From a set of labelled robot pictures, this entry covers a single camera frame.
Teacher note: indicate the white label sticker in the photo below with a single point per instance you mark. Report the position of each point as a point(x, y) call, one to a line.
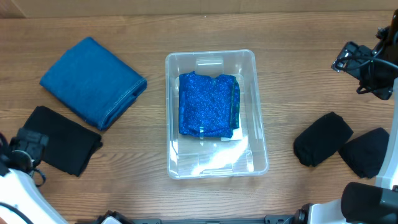
point(237, 135)

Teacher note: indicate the large black cloth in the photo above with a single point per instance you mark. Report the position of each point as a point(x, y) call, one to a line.
point(70, 145)

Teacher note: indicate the clear plastic storage bin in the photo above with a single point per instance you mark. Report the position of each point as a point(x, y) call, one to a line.
point(191, 157)

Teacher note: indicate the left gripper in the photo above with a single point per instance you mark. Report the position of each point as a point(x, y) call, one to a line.
point(31, 139)

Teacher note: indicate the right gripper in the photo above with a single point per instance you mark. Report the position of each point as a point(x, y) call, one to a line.
point(360, 73)

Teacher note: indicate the blue denim cloth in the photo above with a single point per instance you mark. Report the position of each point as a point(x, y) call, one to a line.
point(93, 83)

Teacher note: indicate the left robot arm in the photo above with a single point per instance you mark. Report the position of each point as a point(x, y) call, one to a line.
point(21, 200)

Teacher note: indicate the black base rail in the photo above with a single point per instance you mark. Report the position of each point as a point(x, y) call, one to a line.
point(118, 218)

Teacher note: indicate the sparkly blue cloth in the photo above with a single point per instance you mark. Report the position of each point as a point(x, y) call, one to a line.
point(208, 107)

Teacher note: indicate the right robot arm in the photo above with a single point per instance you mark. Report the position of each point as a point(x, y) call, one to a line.
point(363, 203)

